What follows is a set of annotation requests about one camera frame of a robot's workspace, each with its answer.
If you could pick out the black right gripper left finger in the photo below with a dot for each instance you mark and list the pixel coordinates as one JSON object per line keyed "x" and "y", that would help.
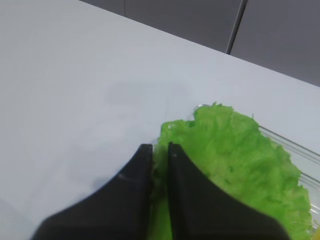
{"x": 119, "y": 210}

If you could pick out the green lettuce leaf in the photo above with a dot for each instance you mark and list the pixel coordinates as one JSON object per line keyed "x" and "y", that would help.
{"x": 237, "y": 162}

